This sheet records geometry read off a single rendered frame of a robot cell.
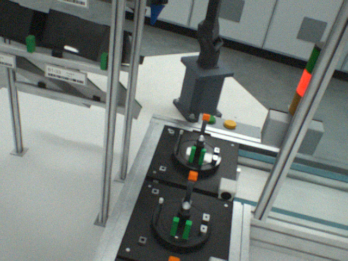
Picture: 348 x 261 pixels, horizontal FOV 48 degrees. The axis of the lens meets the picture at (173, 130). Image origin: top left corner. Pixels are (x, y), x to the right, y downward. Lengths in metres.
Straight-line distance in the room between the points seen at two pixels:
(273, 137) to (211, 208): 0.24
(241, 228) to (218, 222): 0.06
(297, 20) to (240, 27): 0.55
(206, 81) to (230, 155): 0.32
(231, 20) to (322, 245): 3.25
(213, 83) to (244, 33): 2.76
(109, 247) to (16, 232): 0.26
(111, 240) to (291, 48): 3.45
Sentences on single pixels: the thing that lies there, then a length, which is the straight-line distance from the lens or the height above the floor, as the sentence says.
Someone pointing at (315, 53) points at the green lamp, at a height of 1.40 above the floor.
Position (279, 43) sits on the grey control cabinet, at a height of 0.21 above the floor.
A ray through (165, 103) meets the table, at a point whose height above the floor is 0.86.
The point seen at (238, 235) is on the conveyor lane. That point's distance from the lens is 0.98.
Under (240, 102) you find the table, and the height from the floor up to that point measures 0.86.
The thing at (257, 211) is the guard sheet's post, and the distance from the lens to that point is 1.01.
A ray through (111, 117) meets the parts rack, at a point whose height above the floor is 1.21.
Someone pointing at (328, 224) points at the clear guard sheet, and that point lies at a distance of 1.06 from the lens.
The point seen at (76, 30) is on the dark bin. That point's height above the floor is 1.35.
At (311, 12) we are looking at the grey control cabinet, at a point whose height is 0.58.
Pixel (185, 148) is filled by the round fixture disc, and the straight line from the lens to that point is 1.11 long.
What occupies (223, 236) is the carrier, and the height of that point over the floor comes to 0.97.
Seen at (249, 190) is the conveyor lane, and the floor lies 0.92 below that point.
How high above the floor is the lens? 1.69
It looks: 37 degrees down
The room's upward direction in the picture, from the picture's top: 11 degrees clockwise
